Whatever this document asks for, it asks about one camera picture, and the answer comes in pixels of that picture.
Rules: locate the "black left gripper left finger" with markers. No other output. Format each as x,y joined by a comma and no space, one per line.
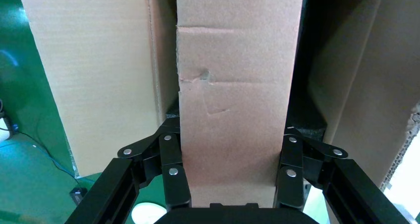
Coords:
170,183

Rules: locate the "big brown cardboard box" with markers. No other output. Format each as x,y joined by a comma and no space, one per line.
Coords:
98,68

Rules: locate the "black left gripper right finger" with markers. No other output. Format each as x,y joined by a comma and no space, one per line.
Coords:
290,186

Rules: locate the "black power adapter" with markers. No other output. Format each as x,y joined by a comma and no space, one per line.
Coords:
78,195

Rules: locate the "white wheeled robot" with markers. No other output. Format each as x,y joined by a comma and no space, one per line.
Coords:
5,130

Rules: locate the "small brown cardboard box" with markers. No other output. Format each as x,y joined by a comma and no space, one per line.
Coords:
236,84

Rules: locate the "white round floor object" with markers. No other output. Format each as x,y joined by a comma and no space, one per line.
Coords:
149,214

